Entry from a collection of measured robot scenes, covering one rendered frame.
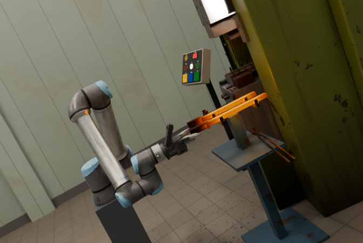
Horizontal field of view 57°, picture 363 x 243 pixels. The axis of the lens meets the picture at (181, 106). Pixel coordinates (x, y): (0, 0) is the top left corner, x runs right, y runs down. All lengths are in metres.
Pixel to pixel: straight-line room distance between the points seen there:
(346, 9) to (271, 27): 0.39
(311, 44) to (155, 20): 3.09
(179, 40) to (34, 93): 2.06
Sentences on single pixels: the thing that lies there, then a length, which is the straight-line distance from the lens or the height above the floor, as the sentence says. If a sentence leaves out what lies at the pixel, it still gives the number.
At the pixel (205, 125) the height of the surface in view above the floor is 0.92.
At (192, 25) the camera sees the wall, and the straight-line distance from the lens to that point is 4.98.
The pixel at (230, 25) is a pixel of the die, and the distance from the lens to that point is 2.29.
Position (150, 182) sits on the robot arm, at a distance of 1.70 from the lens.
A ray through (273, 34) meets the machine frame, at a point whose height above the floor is 1.18.
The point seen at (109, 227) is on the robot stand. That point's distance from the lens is 2.32.
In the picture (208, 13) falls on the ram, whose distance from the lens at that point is 2.21.
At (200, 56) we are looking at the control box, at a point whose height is 1.14.
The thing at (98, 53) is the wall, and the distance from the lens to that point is 4.58.
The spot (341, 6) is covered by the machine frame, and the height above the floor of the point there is 1.18.
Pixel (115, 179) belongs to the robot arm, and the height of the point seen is 0.88.
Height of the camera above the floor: 1.42
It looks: 12 degrees down
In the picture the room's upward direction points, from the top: 24 degrees counter-clockwise
